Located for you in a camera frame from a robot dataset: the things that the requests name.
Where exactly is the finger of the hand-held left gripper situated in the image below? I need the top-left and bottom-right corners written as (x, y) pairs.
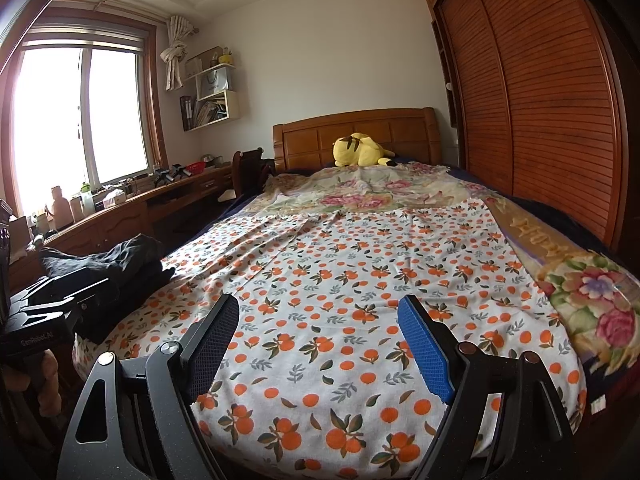
top-left (15, 276), bottom-right (122, 318)

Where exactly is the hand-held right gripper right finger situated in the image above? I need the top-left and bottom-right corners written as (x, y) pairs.
top-left (396, 294), bottom-right (576, 480)

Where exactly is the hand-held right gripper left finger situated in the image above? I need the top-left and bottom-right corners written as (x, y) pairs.
top-left (56, 292), bottom-right (241, 480)

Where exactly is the black jacket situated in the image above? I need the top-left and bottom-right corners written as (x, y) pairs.
top-left (39, 234), bottom-right (175, 311)

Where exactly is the person's left hand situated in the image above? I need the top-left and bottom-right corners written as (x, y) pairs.
top-left (27, 349), bottom-right (62, 418)

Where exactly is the beige plastic bottle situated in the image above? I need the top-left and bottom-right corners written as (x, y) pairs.
top-left (50, 186), bottom-right (73, 228)

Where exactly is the wooden desk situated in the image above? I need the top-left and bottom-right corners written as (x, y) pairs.
top-left (10, 162), bottom-right (236, 291)

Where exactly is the bed with floral sheet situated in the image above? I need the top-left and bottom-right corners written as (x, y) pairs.
top-left (72, 197), bottom-right (588, 480)

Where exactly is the floral blanket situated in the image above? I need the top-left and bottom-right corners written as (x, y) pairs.
top-left (262, 162), bottom-right (640, 376)

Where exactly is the wooden chair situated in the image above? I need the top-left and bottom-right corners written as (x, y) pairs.
top-left (231, 147), bottom-right (275, 201)

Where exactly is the window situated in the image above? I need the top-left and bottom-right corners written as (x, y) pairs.
top-left (0, 20), bottom-right (168, 216)

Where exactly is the yellow plush toy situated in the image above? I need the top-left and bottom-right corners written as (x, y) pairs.
top-left (332, 133), bottom-right (396, 168)

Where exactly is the row of books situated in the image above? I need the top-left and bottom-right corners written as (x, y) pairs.
top-left (180, 95), bottom-right (226, 131)

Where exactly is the wooden bed headboard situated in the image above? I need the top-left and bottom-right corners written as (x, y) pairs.
top-left (272, 108), bottom-right (442, 173)

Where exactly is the white paper bag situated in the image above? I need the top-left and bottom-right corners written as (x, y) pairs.
top-left (196, 67), bottom-right (231, 101)

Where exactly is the tied beige curtain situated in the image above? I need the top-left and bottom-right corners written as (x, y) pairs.
top-left (159, 15), bottom-right (195, 91)

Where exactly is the cardboard box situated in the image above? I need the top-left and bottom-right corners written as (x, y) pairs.
top-left (184, 46), bottom-right (223, 78)

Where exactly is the wooden louvred wardrobe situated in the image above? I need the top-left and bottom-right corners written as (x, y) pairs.
top-left (419, 0), bottom-right (640, 256)

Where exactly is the white wall shelf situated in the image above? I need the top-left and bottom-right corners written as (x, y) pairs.
top-left (179, 62), bottom-right (240, 132)

